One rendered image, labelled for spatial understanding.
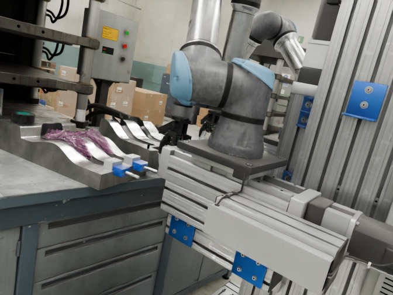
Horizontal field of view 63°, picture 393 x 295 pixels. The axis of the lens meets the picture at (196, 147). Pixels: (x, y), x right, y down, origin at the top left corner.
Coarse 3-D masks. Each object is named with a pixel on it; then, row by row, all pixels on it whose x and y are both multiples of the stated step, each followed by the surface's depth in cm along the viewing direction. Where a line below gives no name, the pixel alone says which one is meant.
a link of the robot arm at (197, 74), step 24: (192, 0) 93; (216, 0) 90; (192, 24) 86; (216, 24) 87; (192, 48) 79; (216, 48) 81; (192, 72) 76; (216, 72) 77; (192, 96) 79; (216, 96) 78
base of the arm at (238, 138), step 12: (228, 120) 81; (240, 120) 80; (252, 120) 80; (264, 120) 84; (216, 132) 83; (228, 132) 80; (240, 132) 80; (252, 132) 80; (216, 144) 82; (228, 144) 80; (240, 144) 80; (252, 144) 80; (240, 156) 80; (252, 156) 81
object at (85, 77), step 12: (36, 12) 215; (96, 12) 172; (36, 24) 216; (96, 24) 174; (36, 48) 220; (84, 48) 176; (36, 60) 222; (84, 60) 177; (84, 72) 178; (36, 96) 229; (84, 96) 181; (84, 108) 183; (72, 120) 184; (84, 120) 186
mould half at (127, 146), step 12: (108, 120) 148; (108, 132) 147; (120, 132) 145; (132, 132) 150; (156, 132) 161; (120, 144) 141; (132, 144) 135; (144, 144) 136; (156, 144) 141; (144, 156) 130; (156, 156) 132; (156, 168) 134
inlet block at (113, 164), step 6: (108, 162) 107; (114, 162) 107; (120, 162) 110; (108, 168) 107; (114, 168) 106; (120, 168) 106; (126, 168) 107; (114, 174) 107; (120, 174) 106; (126, 174) 107; (132, 174) 106
